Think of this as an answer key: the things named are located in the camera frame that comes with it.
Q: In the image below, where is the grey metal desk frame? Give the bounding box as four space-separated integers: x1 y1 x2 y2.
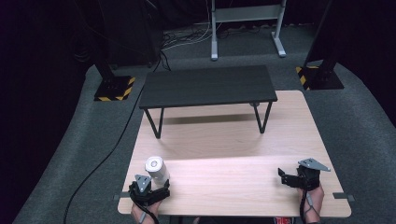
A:
210 0 288 62

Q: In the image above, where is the white cylindrical bottle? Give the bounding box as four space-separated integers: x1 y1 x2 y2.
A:
144 155 171 189

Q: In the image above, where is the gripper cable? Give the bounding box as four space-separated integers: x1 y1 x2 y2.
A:
128 188 161 224
299 186 322 224

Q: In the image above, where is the long black floor cable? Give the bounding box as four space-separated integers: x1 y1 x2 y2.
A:
63 83 148 224

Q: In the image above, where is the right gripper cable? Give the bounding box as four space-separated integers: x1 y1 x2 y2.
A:
299 186 322 224

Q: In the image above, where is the black cabinet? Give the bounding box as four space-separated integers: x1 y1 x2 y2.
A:
101 0 164 68

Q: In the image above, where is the grey table bracket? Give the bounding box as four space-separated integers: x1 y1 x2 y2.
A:
332 191 356 203
113 191 131 202

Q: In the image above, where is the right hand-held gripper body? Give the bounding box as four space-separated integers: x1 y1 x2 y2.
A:
293 158 332 191

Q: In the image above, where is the black shelf riser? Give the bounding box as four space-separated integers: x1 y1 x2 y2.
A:
138 64 278 140

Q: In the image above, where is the black stand with striped base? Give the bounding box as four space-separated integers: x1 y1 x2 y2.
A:
92 0 136 103
295 0 346 91

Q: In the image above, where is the person's right hand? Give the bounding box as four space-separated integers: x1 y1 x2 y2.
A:
297 184 326 224

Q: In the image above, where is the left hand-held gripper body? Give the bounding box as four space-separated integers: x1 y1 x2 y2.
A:
128 174 171 207

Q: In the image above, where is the tangle of floor cables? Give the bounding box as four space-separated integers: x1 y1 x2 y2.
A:
152 20 219 73

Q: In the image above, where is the person's left hand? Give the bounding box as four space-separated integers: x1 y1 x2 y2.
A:
130 200 163 224

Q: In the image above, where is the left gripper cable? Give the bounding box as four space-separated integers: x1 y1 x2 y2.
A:
128 188 161 224

